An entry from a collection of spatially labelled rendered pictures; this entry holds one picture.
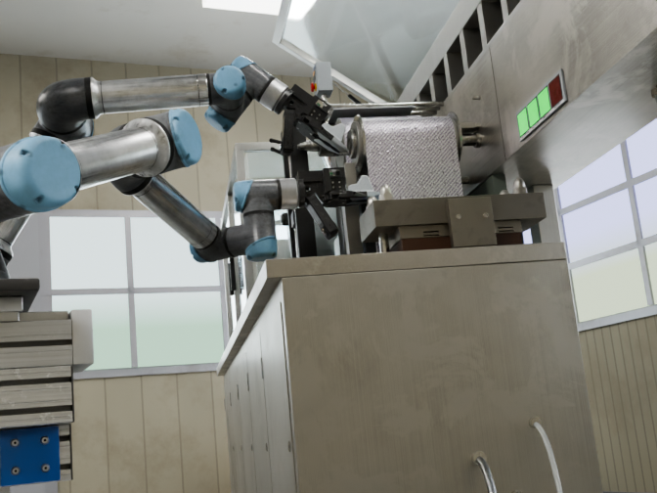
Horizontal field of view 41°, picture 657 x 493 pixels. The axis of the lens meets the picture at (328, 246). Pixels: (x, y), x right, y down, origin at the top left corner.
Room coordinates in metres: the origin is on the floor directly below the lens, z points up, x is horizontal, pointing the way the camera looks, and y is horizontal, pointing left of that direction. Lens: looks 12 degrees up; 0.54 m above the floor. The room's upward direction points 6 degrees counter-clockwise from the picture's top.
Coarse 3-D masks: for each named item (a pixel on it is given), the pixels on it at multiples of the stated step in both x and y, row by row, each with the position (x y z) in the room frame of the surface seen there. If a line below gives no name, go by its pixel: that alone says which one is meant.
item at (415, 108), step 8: (336, 104) 2.39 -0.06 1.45; (344, 104) 2.39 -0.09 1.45; (352, 104) 2.40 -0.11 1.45; (360, 104) 2.40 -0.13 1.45; (368, 104) 2.40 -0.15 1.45; (376, 104) 2.41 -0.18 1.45; (384, 104) 2.41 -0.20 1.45; (392, 104) 2.42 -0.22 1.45; (400, 104) 2.42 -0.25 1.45; (408, 104) 2.43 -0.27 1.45; (416, 104) 2.43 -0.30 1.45; (424, 104) 2.43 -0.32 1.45; (432, 104) 2.44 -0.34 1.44; (440, 104) 2.44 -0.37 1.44; (328, 112) 2.37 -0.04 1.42; (336, 112) 2.41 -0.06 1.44; (344, 112) 2.42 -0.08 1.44; (352, 112) 2.42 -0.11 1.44; (360, 112) 2.43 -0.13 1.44; (368, 112) 2.44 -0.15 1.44; (376, 112) 2.44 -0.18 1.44; (384, 112) 2.45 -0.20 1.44; (392, 112) 2.45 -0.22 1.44; (400, 112) 2.46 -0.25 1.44; (408, 112) 2.47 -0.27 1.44; (416, 112) 2.50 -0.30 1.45; (424, 112) 2.51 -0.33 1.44; (432, 112) 2.51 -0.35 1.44; (328, 120) 2.47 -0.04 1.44
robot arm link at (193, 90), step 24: (216, 72) 1.91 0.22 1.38; (240, 72) 1.92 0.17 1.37; (48, 96) 1.89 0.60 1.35; (72, 96) 1.87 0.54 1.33; (96, 96) 1.88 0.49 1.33; (120, 96) 1.90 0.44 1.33; (144, 96) 1.91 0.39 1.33; (168, 96) 1.92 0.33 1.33; (192, 96) 1.93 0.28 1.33; (216, 96) 1.94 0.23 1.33; (240, 96) 1.95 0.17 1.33; (48, 120) 1.92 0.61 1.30; (72, 120) 1.91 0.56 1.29
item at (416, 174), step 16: (368, 160) 2.09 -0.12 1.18; (384, 160) 2.10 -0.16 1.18; (400, 160) 2.11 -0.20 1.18; (416, 160) 2.11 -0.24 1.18; (432, 160) 2.12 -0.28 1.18; (448, 160) 2.13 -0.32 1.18; (384, 176) 2.10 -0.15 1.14; (400, 176) 2.10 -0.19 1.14; (416, 176) 2.11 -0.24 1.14; (432, 176) 2.12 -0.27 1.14; (448, 176) 2.13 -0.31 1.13; (400, 192) 2.10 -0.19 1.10; (416, 192) 2.11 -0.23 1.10; (432, 192) 2.12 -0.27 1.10; (448, 192) 2.13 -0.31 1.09
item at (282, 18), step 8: (288, 0) 2.69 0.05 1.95; (280, 8) 2.77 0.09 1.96; (288, 8) 2.75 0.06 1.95; (280, 16) 2.81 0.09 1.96; (280, 24) 2.87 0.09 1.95; (280, 32) 2.93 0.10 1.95; (280, 40) 2.98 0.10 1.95; (288, 48) 3.00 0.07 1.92; (296, 56) 3.03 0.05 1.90; (304, 56) 3.01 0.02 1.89; (312, 64) 3.02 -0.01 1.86; (336, 80) 3.05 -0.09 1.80; (344, 80) 3.04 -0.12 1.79; (352, 88) 3.05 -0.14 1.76; (352, 96) 3.08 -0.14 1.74; (360, 96) 3.07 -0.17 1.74; (368, 96) 3.05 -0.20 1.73
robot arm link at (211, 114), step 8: (248, 96) 2.08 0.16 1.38; (248, 104) 2.10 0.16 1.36; (208, 112) 2.06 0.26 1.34; (216, 112) 2.05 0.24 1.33; (224, 112) 2.04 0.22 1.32; (232, 112) 2.04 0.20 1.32; (240, 112) 2.07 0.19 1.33; (208, 120) 2.09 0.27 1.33; (216, 120) 2.06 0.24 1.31; (224, 120) 2.06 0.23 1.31; (232, 120) 2.08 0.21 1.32; (216, 128) 2.11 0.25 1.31; (224, 128) 2.08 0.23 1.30
